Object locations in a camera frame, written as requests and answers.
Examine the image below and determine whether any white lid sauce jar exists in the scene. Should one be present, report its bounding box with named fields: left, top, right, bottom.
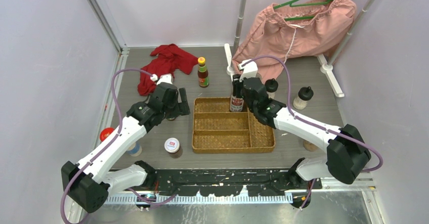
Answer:
left=164, top=138, right=183, bottom=158

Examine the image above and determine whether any green clothes hanger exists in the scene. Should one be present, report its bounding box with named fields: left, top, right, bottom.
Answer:
left=273, top=0, right=335, bottom=21

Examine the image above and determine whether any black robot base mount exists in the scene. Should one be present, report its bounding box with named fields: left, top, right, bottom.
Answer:
left=126, top=161, right=322, bottom=209

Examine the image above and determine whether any woven bamboo divided tray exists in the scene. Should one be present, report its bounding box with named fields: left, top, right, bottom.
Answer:
left=192, top=98, right=276, bottom=154

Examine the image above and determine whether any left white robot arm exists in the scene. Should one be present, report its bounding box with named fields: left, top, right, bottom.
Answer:
left=61, top=82, right=190, bottom=213

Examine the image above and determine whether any red cap bottle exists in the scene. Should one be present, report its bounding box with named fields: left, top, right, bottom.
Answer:
left=99, top=127, right=115, bottom=142

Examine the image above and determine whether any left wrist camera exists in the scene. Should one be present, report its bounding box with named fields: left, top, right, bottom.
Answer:
left=150, top=73, right=174, bottom=85

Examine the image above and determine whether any tall soy sauce bottle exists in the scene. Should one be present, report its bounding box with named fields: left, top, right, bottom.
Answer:
left=229, top=95, right=244, bottom=112

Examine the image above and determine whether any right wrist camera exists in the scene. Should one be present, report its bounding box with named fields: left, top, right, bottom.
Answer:
left=238, top=59, right=258, bottom=82

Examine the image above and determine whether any blue label seasoning jar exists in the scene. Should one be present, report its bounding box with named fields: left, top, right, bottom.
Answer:
left=126, top=142, right=142, bottom=157

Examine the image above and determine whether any black cap pepper grinder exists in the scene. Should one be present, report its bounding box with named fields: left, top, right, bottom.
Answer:
left=303, top=140, right=319, bottom=152

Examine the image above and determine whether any black cap sesame shaker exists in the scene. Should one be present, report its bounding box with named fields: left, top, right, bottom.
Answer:
left=265, top=78, right=278, bottom=99

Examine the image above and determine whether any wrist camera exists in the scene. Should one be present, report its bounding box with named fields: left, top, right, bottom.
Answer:
left=238, top=59, right=258, bottom=82
left=150, top=73, right=174, bottom=85

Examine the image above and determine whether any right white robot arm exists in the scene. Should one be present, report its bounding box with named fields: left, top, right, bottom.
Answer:
left=232, top=74, right=371, bottom=188

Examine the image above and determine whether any red cloth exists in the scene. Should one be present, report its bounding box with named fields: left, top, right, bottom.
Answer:
left=137, top=44, right=198, bottom=96

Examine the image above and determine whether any pink shorts garment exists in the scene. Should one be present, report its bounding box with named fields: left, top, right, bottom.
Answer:
left=232, top=0, right=357, bottom=82

